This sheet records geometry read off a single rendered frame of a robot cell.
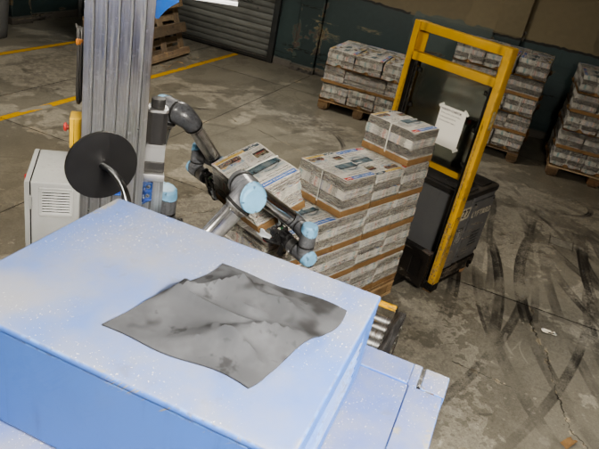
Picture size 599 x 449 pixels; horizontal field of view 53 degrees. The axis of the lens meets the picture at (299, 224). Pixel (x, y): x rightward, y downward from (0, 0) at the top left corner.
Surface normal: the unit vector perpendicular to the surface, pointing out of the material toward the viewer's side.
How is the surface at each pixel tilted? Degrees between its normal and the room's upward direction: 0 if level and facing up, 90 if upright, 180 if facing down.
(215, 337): 46
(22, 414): 90
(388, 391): 0
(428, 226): 90
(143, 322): 0
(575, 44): 90
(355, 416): 0
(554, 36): 90
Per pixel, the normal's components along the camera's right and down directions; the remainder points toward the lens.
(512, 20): -0.37, 0.37
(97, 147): 0.54, 0.47
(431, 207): -0.69, 0.22
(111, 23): 0.24, 0.49
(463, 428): 0.18, -0.87
